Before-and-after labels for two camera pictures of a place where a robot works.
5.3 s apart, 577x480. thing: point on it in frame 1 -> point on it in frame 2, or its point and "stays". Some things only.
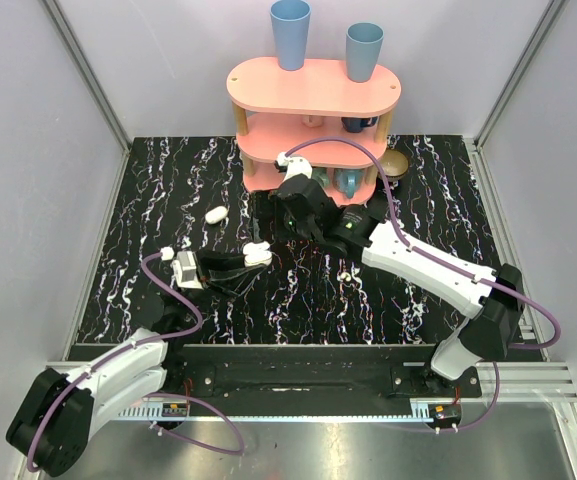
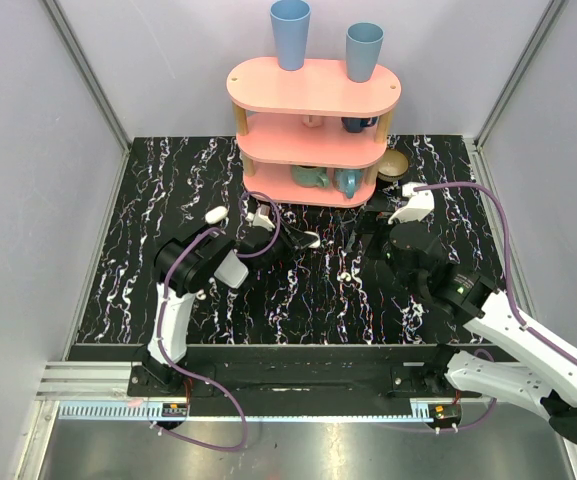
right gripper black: x=266 y=204 -> x=373 y=220
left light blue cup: x=291 y=19 stays
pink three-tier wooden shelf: x=274 y=109 stays
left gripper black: x=207 y=272 -> x=278 y=235
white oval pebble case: x=216 y=214 stays
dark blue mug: x=355 y=124 stays
